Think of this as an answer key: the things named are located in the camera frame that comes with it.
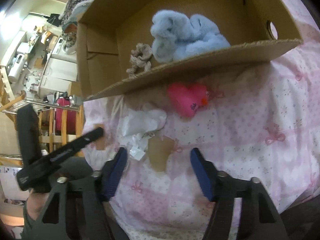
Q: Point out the pink patterned bed quilt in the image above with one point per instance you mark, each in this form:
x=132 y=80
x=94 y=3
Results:
x=261 y=121

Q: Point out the blue fur-trimmed jacket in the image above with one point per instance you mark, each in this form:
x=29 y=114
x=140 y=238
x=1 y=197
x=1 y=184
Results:
x=69 y=21

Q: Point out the person's left hand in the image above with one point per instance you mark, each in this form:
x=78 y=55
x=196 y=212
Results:
x=35 y=203

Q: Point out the brown cardboard box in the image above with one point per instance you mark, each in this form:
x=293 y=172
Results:
x=124 y=45

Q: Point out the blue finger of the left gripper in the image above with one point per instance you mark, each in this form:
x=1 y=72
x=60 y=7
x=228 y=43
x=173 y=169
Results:
x=70 y=149
x=28 y=135

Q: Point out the grey trousers leg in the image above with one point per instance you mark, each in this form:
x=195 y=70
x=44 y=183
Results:
x=301 y=218

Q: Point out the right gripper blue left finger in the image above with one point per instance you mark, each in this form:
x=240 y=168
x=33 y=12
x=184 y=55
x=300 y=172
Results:
x=75 y=208

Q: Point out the white soft cloth bundle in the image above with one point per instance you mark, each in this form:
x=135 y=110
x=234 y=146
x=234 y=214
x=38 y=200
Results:
x=140 y=122

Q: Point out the beige floral scrunchie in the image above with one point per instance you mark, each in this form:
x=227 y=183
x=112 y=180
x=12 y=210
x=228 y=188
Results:
x=140 y=59

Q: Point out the white washing machine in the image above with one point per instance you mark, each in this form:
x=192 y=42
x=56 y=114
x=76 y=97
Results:
x=59 y=51

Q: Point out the pink rubber duck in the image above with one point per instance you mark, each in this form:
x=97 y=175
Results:
x=186 y=100

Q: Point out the white kitchen cabinets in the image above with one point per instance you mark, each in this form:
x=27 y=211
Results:
x=57 y=76

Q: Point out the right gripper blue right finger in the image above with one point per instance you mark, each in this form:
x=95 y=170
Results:
x=259 y=218

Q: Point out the clear plastic bag with label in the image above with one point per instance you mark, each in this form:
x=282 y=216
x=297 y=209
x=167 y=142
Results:
x=139 y=145

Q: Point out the grey metal canister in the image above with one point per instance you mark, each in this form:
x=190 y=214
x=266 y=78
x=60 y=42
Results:
x=75 y=101

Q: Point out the light blue fluffy scrunchie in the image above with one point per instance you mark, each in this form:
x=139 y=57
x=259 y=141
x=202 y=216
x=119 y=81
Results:
x=178 y=37

